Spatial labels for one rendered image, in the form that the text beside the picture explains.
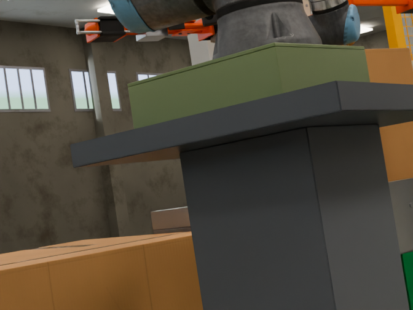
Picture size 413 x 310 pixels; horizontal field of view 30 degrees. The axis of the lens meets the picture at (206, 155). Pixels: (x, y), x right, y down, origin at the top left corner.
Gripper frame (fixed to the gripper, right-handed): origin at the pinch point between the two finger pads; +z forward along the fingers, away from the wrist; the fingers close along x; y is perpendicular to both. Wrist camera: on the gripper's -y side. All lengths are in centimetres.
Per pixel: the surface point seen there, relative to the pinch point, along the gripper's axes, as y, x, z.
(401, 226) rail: 27, -63, -36
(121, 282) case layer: -47, -65, -21
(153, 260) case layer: -38, -61, -21
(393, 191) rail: 26, -54, -36
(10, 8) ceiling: 259, 291, 964
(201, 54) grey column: 57, 14, 99
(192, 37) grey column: 57, 23, 104
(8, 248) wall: 220, -76, 1013
